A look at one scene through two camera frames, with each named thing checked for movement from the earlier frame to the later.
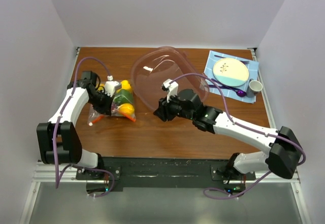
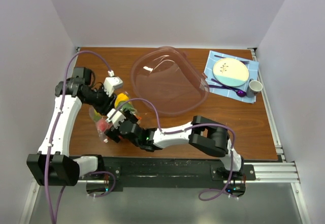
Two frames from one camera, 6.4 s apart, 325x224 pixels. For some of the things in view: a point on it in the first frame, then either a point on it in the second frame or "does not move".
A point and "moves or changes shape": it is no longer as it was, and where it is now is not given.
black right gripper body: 173,108 → 112,132
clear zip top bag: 123,104 moves or changes shape
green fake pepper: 124,96 → 127,105
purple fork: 224,86 does not move
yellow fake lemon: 125,85 → 120,97
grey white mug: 254,87 does not move
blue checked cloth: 238,92 does not move
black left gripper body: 100,101 does not move
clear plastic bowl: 151,67 does not move
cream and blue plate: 230,72 does not move
